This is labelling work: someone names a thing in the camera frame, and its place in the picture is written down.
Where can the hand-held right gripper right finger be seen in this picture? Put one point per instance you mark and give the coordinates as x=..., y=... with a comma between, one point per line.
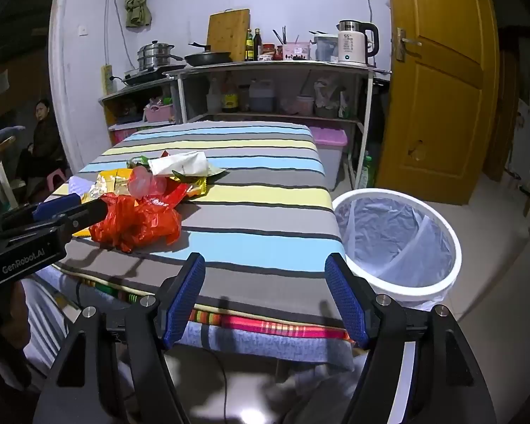
x=346, y=300

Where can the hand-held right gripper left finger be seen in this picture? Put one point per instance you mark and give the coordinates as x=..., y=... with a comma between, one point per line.
x=183, y=300

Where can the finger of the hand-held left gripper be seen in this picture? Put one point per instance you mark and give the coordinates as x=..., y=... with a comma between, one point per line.
x=90, y=214
x=57, y=205

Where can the white plastic bag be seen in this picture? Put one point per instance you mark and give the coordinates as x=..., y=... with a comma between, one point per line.
x=81, y=190

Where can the large yellow snack packet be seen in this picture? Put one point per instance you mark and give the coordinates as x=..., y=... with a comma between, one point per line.
x=112, y=181

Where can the red plastic bag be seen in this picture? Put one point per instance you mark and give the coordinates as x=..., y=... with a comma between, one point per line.
x=137, y=225

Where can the white trash bin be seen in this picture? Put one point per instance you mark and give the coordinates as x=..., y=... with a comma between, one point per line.
x=406, y=293

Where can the foam fruit net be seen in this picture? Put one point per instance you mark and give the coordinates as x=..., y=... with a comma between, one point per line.
x=148, y=183

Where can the green snack packet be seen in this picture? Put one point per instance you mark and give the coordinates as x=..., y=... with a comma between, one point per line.
x=138, y=161

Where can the translucent bin liner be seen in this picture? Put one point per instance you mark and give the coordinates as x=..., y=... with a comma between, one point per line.
x=380, y=234

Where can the yellow red snack packet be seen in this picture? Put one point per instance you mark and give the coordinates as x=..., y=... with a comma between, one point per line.
x=194, y=187

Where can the dark glossy wrapper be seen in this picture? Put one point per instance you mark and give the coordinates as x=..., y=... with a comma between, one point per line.
x=203, y=173

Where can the pink plastic stool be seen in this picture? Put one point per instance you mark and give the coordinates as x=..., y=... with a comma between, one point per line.
x=56, y=181

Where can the colourful plaid sheet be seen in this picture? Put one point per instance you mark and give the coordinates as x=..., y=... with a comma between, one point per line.
x=269, y=320

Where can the pink plastic basket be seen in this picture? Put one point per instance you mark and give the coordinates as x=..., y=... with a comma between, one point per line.
x=159, y=114

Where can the green glass bottle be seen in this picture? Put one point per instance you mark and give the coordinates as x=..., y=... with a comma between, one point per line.
x=367, y=174

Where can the striped bed cover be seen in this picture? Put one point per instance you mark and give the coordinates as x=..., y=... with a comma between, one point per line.
x=256, y=194

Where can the low white shelf unit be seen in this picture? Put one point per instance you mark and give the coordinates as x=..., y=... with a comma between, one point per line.
x=132, y=90

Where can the yellow power strip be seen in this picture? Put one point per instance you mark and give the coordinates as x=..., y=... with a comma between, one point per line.
x=107, y=79

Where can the black induction cooker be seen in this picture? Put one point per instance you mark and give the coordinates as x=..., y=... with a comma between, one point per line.
x=150, y=76

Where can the pink lid storage box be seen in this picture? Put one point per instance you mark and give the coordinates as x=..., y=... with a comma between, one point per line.
x=331, y=137

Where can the white plastic bottle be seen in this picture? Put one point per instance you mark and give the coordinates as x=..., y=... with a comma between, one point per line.
x=214, y=99

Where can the steel steamer pot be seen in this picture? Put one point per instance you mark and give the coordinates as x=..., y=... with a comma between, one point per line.
x=154, y=55

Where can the yellow label sauce bottle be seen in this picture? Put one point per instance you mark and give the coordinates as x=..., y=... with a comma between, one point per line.
x=230, y=99

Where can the black frying pan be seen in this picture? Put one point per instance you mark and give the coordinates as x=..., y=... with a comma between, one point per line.
x=210, y=57

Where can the pink plastic bucket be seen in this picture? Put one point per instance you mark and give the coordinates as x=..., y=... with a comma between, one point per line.
x=304, y=105

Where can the crumpled plastic bags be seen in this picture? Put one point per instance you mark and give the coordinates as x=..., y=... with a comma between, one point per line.
x=329, y=99

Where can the wooden door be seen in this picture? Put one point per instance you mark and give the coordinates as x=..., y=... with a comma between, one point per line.
x=441, y=97

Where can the wooden cutting board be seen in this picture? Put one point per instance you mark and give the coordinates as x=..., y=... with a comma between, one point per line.
x=227, y=31

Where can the green oil bottle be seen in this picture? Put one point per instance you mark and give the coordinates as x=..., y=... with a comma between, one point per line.
x=249, y=48

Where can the white metal kitchen rack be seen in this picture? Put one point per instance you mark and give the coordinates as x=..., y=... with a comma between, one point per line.
x=269, y=67

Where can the white refrigerator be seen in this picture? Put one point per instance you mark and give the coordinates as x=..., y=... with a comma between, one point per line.
x=528, y=150

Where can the dark sauce bottle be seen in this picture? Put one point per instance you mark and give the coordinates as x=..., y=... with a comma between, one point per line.
x=258, y=46

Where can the red lid jar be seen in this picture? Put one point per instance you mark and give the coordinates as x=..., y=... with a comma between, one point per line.
x=268, y=51

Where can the grey water pitcher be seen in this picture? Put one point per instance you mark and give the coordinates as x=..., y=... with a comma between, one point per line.
x=326, y=48

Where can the pink utensil holder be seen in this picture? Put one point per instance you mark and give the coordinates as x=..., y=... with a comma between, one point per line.
x=293, y=51

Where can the white electric kettle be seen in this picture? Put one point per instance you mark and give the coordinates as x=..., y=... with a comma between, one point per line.
x=351, y=44

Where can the dark chopsticks bundle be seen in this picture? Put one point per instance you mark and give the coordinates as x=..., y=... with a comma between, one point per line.
x=284, y=35

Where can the wall switch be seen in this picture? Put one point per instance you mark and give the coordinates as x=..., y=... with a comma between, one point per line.
x=83, y=30

